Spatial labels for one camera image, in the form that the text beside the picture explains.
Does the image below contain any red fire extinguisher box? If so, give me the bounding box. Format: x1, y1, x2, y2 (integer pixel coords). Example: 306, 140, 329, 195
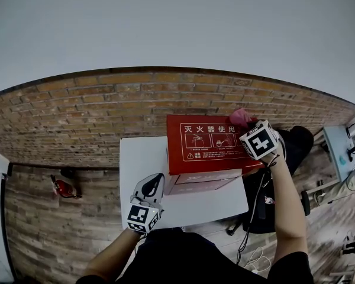
164, 114, 267, 196

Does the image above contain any black office chair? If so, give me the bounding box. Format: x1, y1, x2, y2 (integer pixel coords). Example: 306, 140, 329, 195
241, 125, 315, 235

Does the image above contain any person's dark shirt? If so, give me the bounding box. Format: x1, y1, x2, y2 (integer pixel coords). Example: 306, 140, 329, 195
76, 226, 314, 284

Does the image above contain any small black floor object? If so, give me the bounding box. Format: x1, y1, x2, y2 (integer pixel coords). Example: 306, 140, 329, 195
60, 167, 77, 179

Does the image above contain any red fire extinguisher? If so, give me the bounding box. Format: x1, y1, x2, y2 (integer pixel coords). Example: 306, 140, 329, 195
50, 173, 83, 200

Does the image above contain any person's left forearm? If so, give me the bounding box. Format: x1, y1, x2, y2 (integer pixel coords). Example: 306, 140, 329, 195
82, 228, 143, 279

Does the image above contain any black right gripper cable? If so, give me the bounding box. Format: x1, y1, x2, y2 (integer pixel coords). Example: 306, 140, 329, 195
236, 154, 280, 264

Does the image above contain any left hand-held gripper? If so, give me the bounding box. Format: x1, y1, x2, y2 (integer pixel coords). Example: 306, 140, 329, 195
126, 172, 166, 235

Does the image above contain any person's right forearm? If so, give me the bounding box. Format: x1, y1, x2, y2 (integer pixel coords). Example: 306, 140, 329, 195
259, 152, 309, 266

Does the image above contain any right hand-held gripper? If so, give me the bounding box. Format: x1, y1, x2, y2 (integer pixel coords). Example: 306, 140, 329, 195
238, 119, 287, 162

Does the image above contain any pink cloth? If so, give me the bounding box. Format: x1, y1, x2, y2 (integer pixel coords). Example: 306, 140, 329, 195
228, 107, 258, 130

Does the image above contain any white floor cable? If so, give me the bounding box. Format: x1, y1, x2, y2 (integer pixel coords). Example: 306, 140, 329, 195
244, 246, 273, 275

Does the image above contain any light blue desk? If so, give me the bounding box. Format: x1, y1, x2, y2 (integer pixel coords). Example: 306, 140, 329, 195
322, 108, 355, 183

